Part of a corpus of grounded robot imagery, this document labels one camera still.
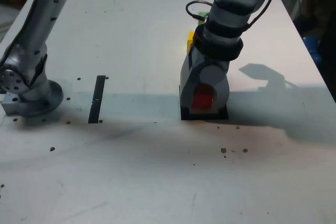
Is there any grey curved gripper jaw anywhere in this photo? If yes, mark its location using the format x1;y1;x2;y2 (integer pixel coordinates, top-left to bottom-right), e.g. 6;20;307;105
179;48;203;110
199;65;230;112

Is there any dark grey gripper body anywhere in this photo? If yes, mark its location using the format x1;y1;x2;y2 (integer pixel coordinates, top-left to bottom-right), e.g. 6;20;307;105
189;45;232;72

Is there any red cube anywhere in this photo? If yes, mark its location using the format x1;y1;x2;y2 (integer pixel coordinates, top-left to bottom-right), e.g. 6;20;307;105
193;83;214;110

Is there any yellow cube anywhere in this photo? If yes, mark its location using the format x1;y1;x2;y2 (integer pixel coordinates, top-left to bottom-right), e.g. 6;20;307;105
187;31;196;55

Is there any black tape square outline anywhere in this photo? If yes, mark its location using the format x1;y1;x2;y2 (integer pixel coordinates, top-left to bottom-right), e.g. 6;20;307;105
178;84;229;121

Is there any black tape strip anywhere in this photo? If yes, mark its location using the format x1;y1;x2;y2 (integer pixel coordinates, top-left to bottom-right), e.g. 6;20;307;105
88;75;106;124

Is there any blue plastic object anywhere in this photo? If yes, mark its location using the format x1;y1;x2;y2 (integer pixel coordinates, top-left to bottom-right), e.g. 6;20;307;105
301;35;324;65

